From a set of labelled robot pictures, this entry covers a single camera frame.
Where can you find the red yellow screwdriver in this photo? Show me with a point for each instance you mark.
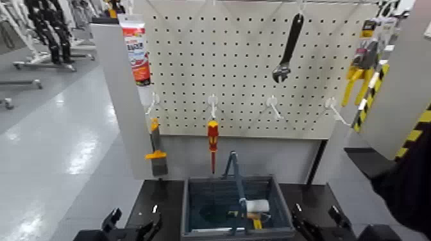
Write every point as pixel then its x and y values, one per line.
pixel 212 134

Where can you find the grey stand caster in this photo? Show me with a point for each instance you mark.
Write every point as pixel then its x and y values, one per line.
pixel 7 102

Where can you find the grey floor stand bar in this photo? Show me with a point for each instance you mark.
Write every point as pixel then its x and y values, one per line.
pixel 20 83

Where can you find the black humanoid robot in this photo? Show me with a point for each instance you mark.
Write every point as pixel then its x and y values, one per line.
pixel 50 27

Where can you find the grey robot stand base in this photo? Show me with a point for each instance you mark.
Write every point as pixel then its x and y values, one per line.
pixel 47 65

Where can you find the grey pillar with hazard tape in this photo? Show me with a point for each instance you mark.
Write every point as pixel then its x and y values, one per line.
pixel 404 67

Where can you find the red white sealant tube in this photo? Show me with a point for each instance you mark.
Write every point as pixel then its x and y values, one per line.
pixel 136 50

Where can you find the yellow black machine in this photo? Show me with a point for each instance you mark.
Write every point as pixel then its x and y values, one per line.
pixel 112 8

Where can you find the white humanoid robot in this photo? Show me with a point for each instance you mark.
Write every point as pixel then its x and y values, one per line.
pixel 13 20

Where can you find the black white packaged item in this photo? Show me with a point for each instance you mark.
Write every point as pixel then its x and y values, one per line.
pixel 390 6

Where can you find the white pegboard hook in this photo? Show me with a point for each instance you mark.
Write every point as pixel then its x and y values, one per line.
pixel 212 100
pixel 271 101
pixel 154 99
pixel 331 102

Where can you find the beige perforated pegboard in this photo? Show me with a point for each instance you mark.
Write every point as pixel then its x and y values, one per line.
pixel 235 67

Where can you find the grey display stand panel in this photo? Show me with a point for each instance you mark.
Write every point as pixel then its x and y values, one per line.
pixel 118 101

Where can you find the white wrench hanger hook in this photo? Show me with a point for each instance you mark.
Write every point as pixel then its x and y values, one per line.
pixel 300 6

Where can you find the grey robot on stand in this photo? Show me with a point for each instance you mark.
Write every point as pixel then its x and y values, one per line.
pixel 81 16

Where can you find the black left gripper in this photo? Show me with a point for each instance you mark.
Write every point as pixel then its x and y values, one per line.
pixel 97 235

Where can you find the yellow black striped bar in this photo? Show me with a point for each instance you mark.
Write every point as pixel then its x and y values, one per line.
pixel 370 94

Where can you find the black adjustable wrench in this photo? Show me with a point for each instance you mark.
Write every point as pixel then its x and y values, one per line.
pixel 292 37

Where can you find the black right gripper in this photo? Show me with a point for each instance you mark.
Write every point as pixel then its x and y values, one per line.
pixel 370 234

